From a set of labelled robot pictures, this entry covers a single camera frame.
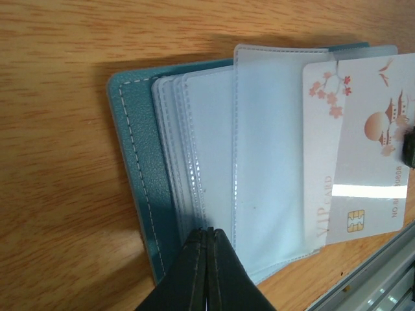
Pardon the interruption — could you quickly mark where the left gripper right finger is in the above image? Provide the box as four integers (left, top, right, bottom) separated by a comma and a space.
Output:
207, 227, 275, 310

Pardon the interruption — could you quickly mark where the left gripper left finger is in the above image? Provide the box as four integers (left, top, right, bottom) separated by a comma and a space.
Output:
136, 229, 207, 310

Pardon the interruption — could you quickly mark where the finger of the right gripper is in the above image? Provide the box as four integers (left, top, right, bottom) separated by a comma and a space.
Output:
402, 128, 415, 168

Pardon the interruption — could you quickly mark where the blue card holder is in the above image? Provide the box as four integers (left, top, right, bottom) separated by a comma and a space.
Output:
106, 41, 399, 286

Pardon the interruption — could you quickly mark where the front aluminium rail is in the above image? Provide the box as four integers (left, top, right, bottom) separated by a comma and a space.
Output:
308, 222, 414, 310

